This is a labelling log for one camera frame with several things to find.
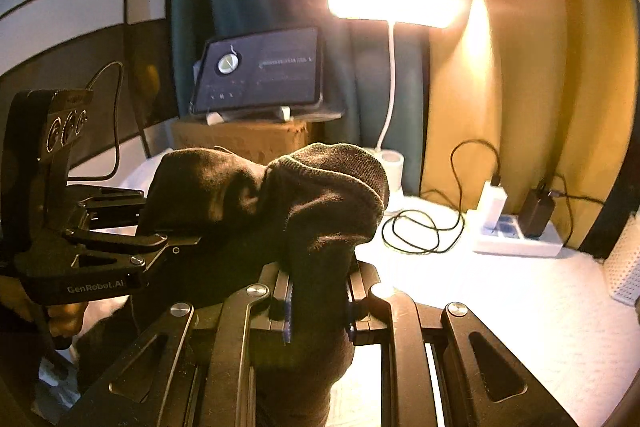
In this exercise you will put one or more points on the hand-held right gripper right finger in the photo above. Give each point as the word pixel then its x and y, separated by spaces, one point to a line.
pixel 350 322

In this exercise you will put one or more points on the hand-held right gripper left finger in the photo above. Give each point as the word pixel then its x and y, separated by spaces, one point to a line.
pixel 287 317

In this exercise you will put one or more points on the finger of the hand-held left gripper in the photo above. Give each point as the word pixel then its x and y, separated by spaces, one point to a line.
pixel 110 207
pixel 130 244

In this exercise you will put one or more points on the dark brown t-shirt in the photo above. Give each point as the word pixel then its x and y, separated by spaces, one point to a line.
pixel 300 207

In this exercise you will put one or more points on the person's left hand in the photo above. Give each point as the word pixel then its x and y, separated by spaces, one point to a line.
pixel 65 319

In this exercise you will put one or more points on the brown cardboard box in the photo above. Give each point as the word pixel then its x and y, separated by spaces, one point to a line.
pixel 240 139

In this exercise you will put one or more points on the white textured table cover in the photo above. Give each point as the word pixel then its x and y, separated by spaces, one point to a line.
pixel 500 287

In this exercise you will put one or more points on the white desk lamp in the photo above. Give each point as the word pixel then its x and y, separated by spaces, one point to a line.
pixel 395 172

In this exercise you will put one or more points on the white charger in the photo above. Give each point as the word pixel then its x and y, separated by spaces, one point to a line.
pixel 492 204

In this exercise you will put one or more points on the white power strip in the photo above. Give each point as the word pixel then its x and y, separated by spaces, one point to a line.
pixel 525 247

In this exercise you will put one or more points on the white tablet stand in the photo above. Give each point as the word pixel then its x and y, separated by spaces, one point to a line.
pixel 284 113

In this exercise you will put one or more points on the black tablet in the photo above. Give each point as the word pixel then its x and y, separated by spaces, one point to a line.
pixel 260 72

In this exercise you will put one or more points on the black charger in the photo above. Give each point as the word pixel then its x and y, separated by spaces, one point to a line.
pixel 537 212

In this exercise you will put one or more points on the white plastic basket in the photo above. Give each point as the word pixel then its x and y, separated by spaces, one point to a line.
pixel 625 267

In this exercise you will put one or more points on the yellow curtain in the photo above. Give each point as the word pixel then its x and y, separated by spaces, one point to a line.
pixel 540 82

